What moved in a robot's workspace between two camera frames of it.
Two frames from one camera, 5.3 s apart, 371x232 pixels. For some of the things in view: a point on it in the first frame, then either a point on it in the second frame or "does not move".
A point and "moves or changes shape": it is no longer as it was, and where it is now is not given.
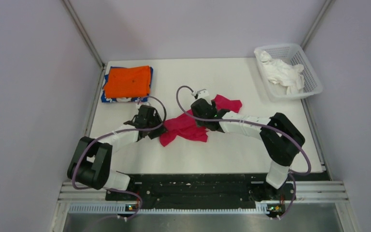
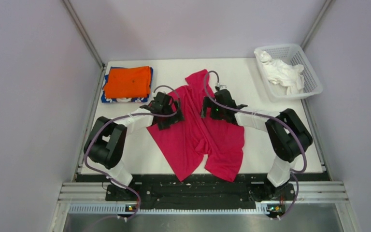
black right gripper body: [201, 123] → [216, 113]
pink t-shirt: [183, 127] moves or changes shape
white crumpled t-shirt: [282, 73] does not move
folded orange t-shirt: [126, 82] does not move
